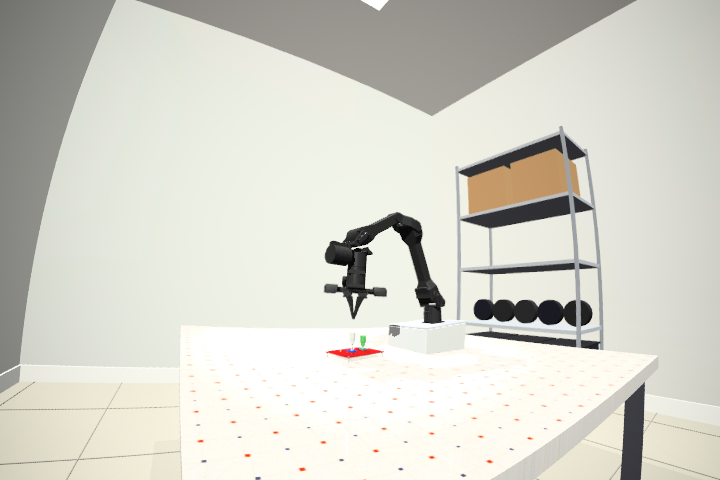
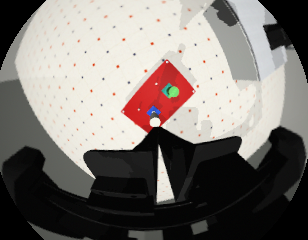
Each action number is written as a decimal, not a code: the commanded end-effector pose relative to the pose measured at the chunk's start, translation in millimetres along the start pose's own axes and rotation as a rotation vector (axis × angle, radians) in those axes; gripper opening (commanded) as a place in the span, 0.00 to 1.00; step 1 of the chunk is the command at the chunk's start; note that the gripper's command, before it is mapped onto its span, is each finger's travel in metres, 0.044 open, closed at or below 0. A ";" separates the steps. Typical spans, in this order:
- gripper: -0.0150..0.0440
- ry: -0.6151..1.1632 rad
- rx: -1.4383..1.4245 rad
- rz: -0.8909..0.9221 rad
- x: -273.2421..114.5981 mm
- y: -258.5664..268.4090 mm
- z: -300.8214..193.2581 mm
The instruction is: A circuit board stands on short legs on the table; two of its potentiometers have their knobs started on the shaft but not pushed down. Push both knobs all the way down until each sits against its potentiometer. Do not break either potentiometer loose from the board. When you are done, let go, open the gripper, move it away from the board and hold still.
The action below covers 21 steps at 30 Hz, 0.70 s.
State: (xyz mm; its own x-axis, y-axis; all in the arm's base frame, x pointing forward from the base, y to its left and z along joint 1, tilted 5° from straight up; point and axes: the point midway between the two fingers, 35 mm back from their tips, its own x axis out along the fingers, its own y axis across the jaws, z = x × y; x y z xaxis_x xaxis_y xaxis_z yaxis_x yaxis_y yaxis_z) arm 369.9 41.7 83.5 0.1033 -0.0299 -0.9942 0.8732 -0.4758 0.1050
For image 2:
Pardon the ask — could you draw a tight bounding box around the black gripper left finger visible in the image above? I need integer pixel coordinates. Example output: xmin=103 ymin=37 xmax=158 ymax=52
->
xmin=83 ymin=127 xmax=158 ymax=203

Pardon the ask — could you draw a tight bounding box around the red circuit board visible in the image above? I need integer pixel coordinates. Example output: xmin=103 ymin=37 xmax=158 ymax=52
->
xmin=122 ymin=60 xmax=197 ymax=133

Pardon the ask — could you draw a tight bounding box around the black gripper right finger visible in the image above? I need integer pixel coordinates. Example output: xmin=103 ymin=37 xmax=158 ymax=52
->
xmin=158 ymin=127 xmax=242 ymax=203

